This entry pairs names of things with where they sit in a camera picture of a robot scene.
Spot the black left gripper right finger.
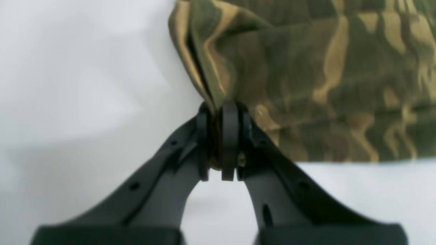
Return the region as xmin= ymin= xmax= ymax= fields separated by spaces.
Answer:
xmin=220 ymin=102 xmax=408 ymax=245

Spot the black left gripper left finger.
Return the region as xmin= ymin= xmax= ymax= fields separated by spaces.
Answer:
xmin=31 ymin=104 xmax=210 ymax=245

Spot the camouflage T-shirt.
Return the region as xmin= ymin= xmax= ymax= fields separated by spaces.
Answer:
xmin=168 ymin=0 xmax=436 ymax=163

